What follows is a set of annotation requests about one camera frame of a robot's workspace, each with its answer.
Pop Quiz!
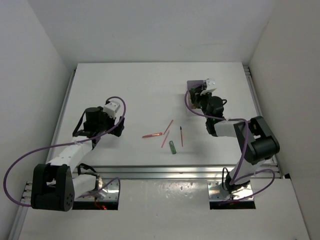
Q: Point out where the green bottle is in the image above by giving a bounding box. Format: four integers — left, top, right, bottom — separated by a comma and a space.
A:
169, 140, 177, 155

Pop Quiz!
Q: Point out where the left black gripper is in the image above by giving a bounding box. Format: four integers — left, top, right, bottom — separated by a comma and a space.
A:
95, 106, 124, 136

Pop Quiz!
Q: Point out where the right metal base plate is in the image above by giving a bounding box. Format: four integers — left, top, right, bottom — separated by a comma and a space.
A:
207, 180, 253, 202

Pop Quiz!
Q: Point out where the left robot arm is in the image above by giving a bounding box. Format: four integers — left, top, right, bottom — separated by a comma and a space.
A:
30, 101, 125, 212

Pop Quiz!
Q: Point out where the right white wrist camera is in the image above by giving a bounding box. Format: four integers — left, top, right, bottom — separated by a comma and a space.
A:
200, 78, 217, 96

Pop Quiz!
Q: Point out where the pink mascara wand brush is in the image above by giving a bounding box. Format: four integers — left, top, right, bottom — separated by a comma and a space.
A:
179, 126, 184, 148

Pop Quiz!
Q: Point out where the thin pink brush stick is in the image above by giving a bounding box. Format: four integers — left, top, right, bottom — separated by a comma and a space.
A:
163, 119, 174, 134

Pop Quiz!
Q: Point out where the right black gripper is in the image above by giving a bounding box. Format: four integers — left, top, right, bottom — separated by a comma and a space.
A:
190, 88, 213, 122

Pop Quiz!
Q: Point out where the long pink stick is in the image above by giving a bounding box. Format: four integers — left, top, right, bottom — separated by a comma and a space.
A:
161, 130, 170, 148

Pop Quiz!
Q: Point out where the white organizer box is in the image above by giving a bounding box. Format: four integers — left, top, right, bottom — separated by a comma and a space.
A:
184, 80, 207, 117

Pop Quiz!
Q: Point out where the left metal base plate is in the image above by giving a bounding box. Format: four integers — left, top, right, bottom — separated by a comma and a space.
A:
73, 174, 121, 202

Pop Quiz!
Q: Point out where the pink lip pencil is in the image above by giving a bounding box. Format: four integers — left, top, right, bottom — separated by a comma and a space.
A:
142, 132, 163, 139

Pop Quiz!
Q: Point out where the purple cable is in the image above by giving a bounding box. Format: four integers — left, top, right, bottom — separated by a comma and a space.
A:
2, 96, 127, 207
184, 84, 276, 202

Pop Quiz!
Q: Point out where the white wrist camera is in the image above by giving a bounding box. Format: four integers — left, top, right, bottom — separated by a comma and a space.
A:
103, 100, 121, 119
200, 78, 217, 96

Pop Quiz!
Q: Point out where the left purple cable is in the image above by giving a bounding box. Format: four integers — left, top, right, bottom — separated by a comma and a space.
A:
2, 96, 127, 207

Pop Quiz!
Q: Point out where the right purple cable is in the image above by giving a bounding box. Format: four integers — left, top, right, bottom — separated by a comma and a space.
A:
184, 84, 276, 202

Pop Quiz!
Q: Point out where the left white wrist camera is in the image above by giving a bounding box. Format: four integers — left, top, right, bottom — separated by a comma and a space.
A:
103, 100, 121, 119

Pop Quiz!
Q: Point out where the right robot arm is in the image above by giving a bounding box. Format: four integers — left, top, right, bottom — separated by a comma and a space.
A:
184, 83, 280, 195

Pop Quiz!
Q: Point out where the metal base plate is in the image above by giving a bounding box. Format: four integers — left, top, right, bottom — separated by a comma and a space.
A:
207, 180, 253, 202
73, 174, 121, 202

